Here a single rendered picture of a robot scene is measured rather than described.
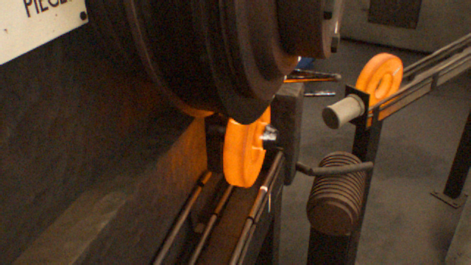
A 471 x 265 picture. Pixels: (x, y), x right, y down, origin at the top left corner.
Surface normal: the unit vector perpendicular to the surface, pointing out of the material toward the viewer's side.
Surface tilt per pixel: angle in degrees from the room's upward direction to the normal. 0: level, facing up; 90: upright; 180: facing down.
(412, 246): 0
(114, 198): 0
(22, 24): 90
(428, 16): 90
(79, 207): 0
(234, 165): 89
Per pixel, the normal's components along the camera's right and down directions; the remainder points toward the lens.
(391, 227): -0.01, -0.84
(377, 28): -0.54, 0.46
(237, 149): -0.30, 0.19
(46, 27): 0.95, 0.17
